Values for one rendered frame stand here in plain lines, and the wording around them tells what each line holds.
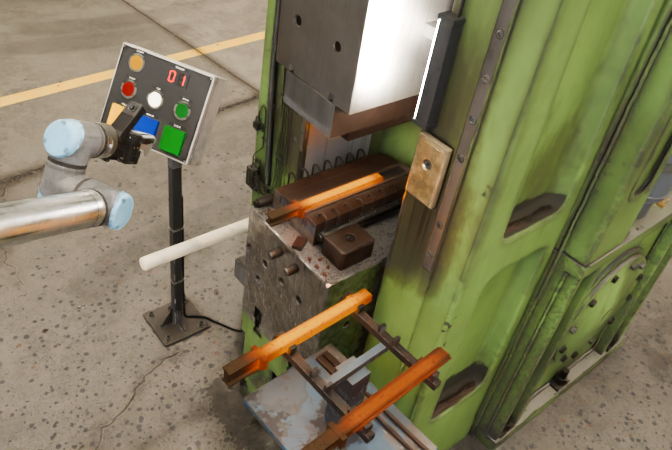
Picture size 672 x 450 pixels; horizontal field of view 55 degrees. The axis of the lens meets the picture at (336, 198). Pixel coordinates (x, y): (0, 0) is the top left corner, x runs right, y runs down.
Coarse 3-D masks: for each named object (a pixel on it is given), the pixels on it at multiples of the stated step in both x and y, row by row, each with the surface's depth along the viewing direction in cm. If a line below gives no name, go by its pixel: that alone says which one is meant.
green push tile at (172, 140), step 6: (168, 126) 193; (168, 132) 193; (174, 132) 193; (180, 132) 192; (162, 138) 194; (168, 138) 193; (174, 138) 193; (180, 138) 192; (162, 144) 194; (168, 144) 194; (174, 144) 193; (180, 144) 192; (168, 150) 194; (174, 150) 193; (180, 150) 193
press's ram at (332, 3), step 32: (288, 0) 154; (320, 0) 145; (352, 0) 136; (384, 0) 135; (416, 0) 142; (448, 0) 149; (288, 32) 158; (320, 32) 148; (352, 32) 139; (384, 32) 141; (416, 32) 148; (288, 64) 162; (320, 64) 152; (352, 64) 143; (384, 64) 147; (416, 64) 155; (352, 96) 146; (384, 96) 154
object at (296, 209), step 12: (360, 180) 191; (372, 180) 192; (324, 192) 184; (336, 192) 185; (348, 192) 187; (300, 204) 177; (312, 204) 179; (276, 216) 172; (288, 216) 176; (300, 216) 177
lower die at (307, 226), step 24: (336, 168) 199; (360, 168) 199; (384, 168) 199; (408, 168) 201; (288, 192) 186; (312, 192) 186; (360, 192) 188; (312, 216) 177; (336, 216) 179; (312, 240) 179
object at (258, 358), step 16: (336, 304) 153; (352, 304) 153; (320, 320) 148; (336, 320) 151; (288, 336) 143; (304, 336) 144; (256, 352) 137; (272, 352) 139; (224, 368) 133; (240, 368) 133; (256, 368) 138
